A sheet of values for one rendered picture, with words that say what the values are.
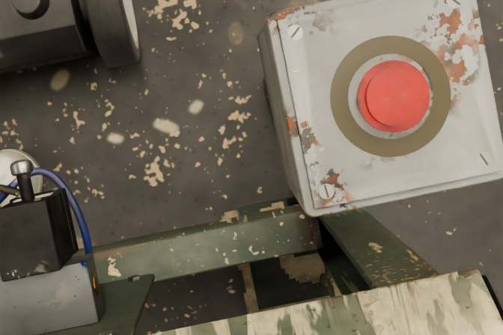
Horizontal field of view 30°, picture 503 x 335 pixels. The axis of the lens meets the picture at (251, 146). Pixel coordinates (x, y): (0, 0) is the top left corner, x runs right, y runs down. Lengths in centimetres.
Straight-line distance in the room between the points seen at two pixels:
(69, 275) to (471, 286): 30
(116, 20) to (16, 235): 61
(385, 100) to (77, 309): 33
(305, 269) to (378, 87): 98
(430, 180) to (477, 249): 99
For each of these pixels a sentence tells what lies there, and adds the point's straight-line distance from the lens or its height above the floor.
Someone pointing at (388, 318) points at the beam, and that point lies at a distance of 65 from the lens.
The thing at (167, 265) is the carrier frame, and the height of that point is 18.
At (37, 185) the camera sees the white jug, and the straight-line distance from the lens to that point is 145.
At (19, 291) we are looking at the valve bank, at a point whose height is 74.
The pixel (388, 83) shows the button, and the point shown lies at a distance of 52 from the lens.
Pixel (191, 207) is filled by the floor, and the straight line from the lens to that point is 147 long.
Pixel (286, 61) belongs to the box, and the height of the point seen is 93.
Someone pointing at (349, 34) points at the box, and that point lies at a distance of 53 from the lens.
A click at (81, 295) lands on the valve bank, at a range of 74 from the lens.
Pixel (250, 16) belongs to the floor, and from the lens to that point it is 146.
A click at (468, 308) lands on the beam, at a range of 65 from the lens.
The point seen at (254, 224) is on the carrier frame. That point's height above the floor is 18.
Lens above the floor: 146
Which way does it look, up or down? 86 degrees down
